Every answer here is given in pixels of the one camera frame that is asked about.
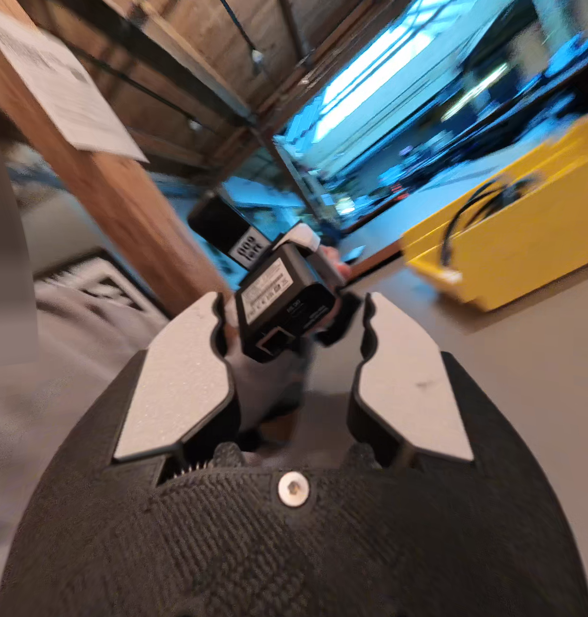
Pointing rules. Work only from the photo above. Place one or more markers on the person's left hand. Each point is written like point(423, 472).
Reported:
point(332, 265)

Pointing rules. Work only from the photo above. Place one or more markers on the yellow plastic bin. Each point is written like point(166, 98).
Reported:
point(530, 241)

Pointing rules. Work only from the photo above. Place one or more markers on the black network splitter box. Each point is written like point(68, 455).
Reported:
point(284, 294)

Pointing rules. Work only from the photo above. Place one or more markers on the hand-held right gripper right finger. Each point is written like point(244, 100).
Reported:
point(409, 381)

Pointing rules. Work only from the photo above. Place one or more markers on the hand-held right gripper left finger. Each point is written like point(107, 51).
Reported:
point(178, 381)

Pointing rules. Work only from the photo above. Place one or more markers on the wooden post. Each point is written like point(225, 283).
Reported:
point(115, 207)

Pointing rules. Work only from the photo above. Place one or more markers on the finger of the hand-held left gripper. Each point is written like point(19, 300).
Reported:
point(265, 385)
point(340, 315)

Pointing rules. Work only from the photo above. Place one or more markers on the printed paper sheet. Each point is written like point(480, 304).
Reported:
point(58, 86)

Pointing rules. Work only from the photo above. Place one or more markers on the grey desk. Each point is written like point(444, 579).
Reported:
point(530, 376)

